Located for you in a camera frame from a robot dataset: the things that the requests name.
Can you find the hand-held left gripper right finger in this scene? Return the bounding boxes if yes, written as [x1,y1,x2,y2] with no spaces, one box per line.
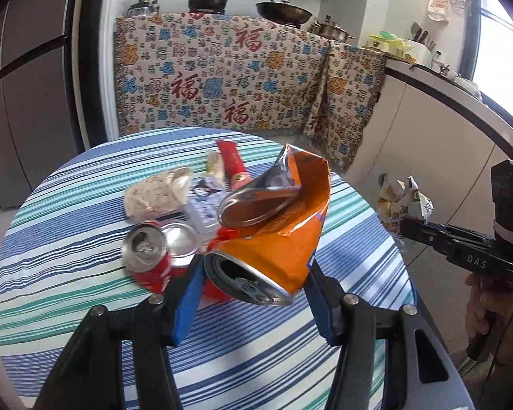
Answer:
[303,262,471,410]

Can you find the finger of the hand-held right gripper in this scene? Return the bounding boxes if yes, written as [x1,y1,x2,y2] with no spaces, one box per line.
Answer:
[399,217,469,262]

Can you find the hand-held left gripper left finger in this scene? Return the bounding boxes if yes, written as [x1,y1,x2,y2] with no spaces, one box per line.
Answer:
[34,256,206,410]

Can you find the white yellow snack bag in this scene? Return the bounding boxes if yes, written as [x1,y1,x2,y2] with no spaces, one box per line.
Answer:
[377,173,434,244]

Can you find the crushed orange can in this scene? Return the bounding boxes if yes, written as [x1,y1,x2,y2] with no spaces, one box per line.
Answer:
[203,181,326,308]

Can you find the orange foil snack bag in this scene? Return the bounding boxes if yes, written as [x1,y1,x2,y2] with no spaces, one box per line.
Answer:
[256,143,331,240]

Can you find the beige snack bar wrapper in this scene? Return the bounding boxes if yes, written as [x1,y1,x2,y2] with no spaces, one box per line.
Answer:
[207,149,228,189]

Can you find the red snack wrapper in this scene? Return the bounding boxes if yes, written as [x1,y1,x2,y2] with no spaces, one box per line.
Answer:
[216,140,251,189]

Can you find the person's right hand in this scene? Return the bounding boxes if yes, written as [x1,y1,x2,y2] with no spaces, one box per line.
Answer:
[465,271,501,344]

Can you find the crushed red can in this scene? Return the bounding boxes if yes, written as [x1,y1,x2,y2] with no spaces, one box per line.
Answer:
[122,220,199,293]
[201,228,240,304]

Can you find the white cartoon card packet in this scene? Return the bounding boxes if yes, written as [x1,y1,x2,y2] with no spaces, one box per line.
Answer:
[184,177,232,235]

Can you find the white kitchen counter cabinet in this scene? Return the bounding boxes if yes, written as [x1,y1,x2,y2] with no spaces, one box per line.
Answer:
[353,56,513,240]

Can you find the crumpled beige paper bag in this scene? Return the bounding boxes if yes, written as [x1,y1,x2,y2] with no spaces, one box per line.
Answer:
[124,166,193,223]

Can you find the striped tablecloth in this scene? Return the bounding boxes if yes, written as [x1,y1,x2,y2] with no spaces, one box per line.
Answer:
[0,127,417,410]

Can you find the white knife block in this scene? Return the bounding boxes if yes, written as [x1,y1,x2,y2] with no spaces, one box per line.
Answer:
[406,21,437,64]

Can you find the window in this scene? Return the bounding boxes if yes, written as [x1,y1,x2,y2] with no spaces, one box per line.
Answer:
[474,0,513,126]

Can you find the green and yellow plastic containers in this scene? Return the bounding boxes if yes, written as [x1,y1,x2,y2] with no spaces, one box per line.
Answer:
[365,31,411,57]

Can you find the steel pot with lid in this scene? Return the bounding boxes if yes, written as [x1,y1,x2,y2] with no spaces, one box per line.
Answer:
[310,15,355,44]

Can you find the printed blanket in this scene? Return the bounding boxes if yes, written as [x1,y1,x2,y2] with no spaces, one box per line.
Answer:
[113,11,387,174]

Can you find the black frying pan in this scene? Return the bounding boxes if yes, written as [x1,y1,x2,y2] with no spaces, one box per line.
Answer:
[255,0,314,25]

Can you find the grey refrigerator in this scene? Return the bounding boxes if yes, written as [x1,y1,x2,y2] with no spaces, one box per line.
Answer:
[0,0,88,211]

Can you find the black clay pot orange lid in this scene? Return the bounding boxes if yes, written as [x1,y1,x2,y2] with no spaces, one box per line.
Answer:
[184,0,232,14]

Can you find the hanging packet on wall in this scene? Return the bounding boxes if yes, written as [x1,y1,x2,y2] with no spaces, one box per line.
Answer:
[427,0,450,22]

